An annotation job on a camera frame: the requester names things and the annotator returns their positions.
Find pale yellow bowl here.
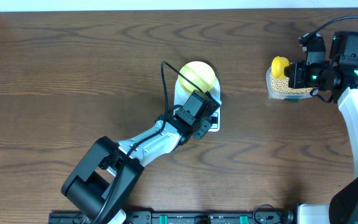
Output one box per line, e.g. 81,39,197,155
180,61,216,92

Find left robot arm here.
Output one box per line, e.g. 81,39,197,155
61,90,221,223

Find white digital kitchen scale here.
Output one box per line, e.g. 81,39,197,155
174,78,221,132

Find left black cable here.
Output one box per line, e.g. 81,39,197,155
88,60,213,224

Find black cable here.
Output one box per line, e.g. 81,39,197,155
88,60,213,224
303,15,358,41

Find yellow measuring scoop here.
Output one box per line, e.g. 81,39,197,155
271,56,290,79

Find right black cable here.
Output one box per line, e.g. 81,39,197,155
303,15,358,41

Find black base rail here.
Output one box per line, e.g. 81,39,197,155
48,210,298,224

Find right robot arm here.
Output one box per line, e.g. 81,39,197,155
272,31,358,223

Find soybeans in container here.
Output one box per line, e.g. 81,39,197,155
270,74,312,94

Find clear plastic container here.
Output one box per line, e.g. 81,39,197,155
266,68,311,100

